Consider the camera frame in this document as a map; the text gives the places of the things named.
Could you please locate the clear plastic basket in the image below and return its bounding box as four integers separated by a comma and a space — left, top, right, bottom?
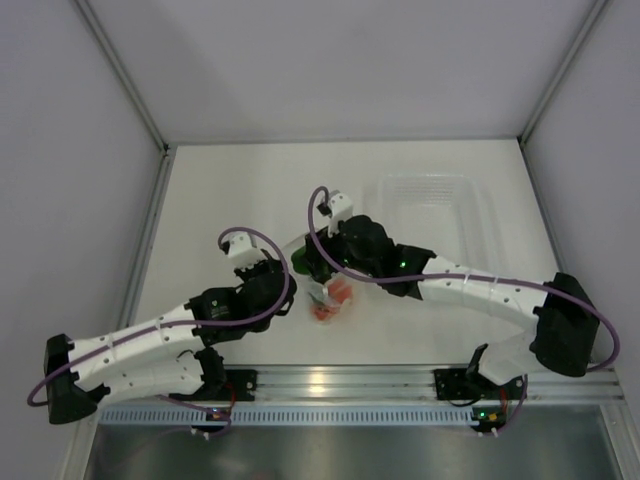
361, 172, 502, 273

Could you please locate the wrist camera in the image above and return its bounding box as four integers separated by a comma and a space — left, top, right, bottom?
317, 191, 354, 237
222, 232, 267, 270

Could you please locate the slotted cable duct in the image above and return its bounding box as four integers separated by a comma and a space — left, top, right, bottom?
99, 404, 502, 427

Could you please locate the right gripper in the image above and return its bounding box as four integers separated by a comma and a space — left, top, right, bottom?
302, 224, 381, 280

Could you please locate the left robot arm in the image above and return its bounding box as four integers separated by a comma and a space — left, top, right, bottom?
44, 258, 297, 425

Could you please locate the fake green bell pepper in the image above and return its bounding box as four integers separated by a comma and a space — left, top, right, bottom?
291, 246, 311, 276

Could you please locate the fake dark green vegetable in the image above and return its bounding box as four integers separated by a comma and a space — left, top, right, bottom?
308, 290, 325, 305

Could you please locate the clear zip top bag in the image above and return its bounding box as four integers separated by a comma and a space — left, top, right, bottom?
283, 235, 361, 325

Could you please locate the fake orange tomato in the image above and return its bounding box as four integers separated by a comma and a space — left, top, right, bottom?
327, 278, 353, 306

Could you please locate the aluminium mounting rail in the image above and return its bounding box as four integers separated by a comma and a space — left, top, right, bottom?
77, 363, 624, 404

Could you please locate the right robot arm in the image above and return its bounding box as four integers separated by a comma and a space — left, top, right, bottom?
301, 215, 600, 397

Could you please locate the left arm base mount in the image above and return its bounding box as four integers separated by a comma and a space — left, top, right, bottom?
217, 368, 258, 402

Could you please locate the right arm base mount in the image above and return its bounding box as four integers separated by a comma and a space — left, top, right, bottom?
433, 368, 524, 405

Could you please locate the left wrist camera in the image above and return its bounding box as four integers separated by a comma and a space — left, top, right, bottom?
222, 232, 267, 270

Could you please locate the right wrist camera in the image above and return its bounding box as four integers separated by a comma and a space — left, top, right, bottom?
317, 191, 354, 237

